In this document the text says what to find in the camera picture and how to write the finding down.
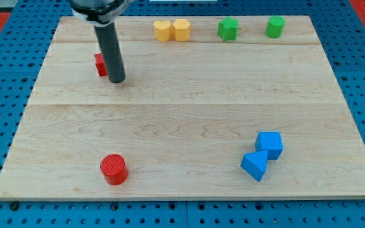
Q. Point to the red star block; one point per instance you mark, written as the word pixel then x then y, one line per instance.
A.
pixel 100 64

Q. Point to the yellow heart block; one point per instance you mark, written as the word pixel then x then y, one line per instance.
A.
pixel 162 30

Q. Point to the blue triangular prism block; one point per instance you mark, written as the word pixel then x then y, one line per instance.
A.
pixel 255 164

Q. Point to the green star block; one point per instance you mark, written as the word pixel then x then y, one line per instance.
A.
pixel 228 29

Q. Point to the green cylinder block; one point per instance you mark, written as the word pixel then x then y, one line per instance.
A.
pixel 275 26

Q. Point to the light wooden board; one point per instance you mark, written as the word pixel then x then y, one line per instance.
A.
pixel 184 117

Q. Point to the red cylinder block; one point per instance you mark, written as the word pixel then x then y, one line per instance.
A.
pixel 114 170

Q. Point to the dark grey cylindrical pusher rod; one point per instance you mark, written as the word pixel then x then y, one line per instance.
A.
pixel 108 43

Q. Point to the blue cube block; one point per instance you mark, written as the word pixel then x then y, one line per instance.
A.
pixel 270 142

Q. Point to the yellow hexagon block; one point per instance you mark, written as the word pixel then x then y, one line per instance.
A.
pixel 181 30

